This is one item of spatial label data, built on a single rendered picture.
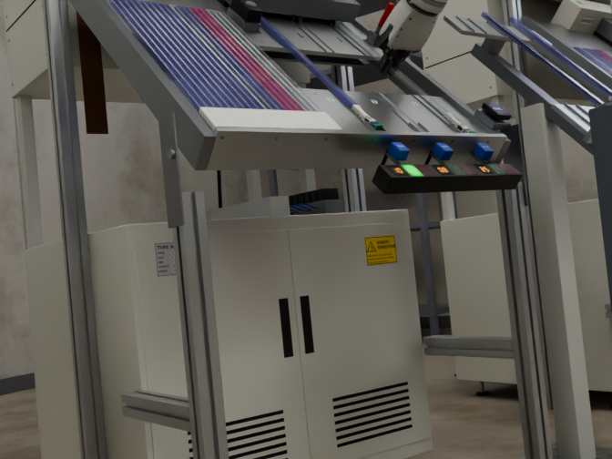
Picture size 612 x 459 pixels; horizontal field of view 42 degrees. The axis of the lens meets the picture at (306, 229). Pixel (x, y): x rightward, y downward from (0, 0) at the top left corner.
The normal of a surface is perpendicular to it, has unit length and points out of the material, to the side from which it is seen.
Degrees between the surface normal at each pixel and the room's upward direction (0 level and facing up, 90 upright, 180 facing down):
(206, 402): 90
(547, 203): 90
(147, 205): 90
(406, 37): 146
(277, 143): 132
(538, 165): 90
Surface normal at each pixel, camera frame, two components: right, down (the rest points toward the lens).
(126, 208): 0.81, -0.11
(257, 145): 0.50, 0.60
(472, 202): -0.58, 0.02
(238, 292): 0.58, -0.09
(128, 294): -0.81, 0.05
